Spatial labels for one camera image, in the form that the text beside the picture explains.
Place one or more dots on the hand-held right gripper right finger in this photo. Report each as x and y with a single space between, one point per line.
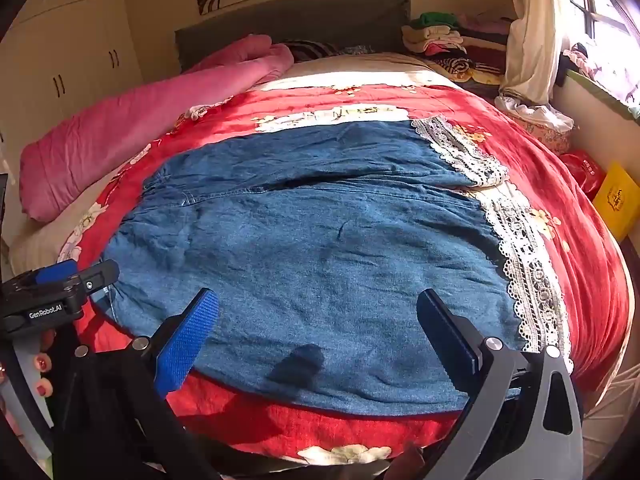
450 335

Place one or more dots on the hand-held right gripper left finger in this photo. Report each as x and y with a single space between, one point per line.
187 340

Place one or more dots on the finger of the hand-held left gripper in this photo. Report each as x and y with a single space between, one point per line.
100 274
55 272

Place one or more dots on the blue denim pants lace hem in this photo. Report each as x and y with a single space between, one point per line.
325 260

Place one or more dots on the person's left hand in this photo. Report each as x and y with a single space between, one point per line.
44 362

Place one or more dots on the pink quilt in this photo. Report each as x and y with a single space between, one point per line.
125 135

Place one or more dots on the red floral blanket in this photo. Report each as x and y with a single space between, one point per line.
575 260

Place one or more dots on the red bag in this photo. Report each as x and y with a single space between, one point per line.
585 172

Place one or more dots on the yellow bag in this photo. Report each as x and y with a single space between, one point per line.
617 200

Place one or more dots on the pink floral box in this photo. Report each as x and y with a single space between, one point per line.
545 137

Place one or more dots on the cream wardrobe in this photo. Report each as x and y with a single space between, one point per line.
75 40

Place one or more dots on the white crumpled cloth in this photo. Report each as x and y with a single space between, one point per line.
530 110

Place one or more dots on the pile of folded clothes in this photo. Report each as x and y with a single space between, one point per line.
450 45

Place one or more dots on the blue patterned cloth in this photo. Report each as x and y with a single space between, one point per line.
359 50

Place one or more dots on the pale crumpled clothes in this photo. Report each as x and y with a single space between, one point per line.
610 72

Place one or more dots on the striped pillow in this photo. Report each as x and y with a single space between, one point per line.
312 50

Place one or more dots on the cream curtain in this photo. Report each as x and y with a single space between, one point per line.
535 25

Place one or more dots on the grey headboard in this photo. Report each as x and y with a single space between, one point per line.
300 20

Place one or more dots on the window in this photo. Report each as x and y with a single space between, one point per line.
607 5

